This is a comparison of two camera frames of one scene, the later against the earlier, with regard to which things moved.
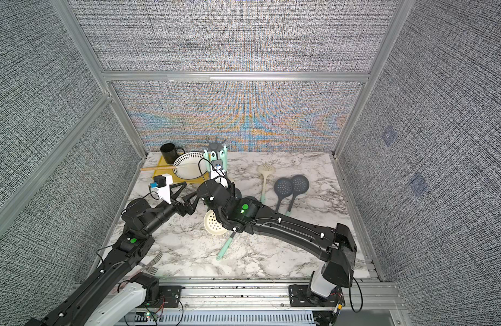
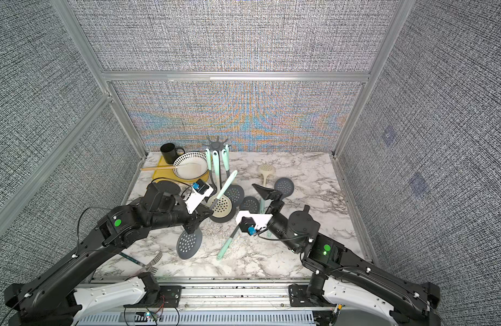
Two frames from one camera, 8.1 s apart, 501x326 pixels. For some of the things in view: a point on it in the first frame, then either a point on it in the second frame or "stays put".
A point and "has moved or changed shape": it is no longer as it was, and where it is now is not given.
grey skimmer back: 300,185 → 188,244
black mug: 170,152 stays put
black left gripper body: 181,210 → 193,219
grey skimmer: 283,187 stays put
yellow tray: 161,164 stays put
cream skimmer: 212,224 has moved or changed shape
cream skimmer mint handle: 225,247 stays put
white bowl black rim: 190,165 stays put
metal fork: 150,268 stays put
